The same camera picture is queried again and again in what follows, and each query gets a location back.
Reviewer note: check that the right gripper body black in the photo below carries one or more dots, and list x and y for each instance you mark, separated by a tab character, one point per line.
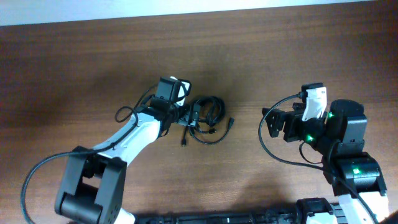
300	129

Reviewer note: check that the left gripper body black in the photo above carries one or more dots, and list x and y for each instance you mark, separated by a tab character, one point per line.
193	115

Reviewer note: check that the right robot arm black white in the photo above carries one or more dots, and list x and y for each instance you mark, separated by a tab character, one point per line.
338	135

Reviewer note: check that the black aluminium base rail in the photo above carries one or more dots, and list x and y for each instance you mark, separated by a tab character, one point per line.
303	211

